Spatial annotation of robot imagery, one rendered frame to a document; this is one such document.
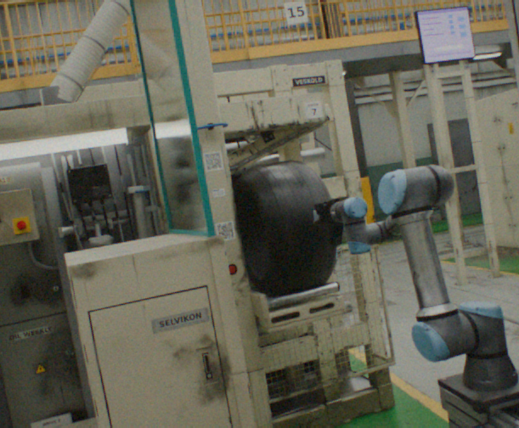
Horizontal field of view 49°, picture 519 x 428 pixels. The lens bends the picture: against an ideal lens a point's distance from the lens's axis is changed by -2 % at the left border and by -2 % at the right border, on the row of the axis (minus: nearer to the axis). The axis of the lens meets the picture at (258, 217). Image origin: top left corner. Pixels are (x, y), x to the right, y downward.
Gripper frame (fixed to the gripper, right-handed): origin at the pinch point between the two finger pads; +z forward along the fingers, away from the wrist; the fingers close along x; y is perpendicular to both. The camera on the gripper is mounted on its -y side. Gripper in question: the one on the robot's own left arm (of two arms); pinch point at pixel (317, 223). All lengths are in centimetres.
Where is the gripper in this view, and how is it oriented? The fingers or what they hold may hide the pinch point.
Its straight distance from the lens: 227.9
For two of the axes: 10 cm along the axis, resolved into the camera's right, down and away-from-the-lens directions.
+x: -9.3, 1.8, -3.3
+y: -2.0, -9.8, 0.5
